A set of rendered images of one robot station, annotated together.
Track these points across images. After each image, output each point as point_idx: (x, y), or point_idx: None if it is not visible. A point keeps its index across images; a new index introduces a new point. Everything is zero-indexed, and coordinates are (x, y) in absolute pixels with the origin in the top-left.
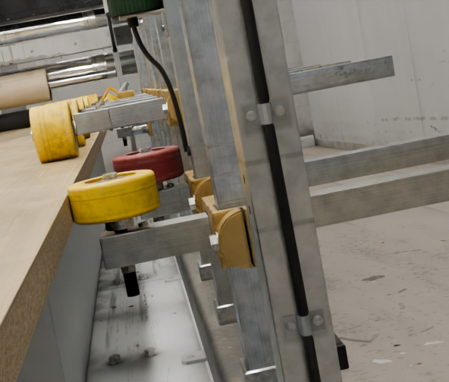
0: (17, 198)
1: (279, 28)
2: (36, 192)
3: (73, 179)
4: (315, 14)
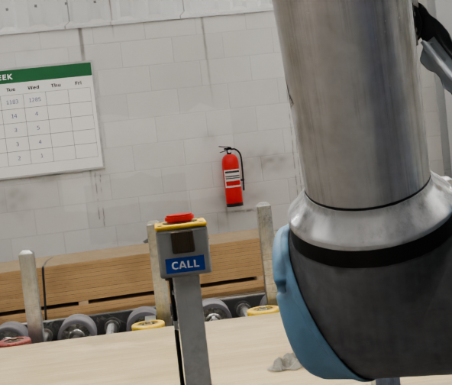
0: (411, 383)
1: (185, 383)
2: (429, 383)
3: None
4: None
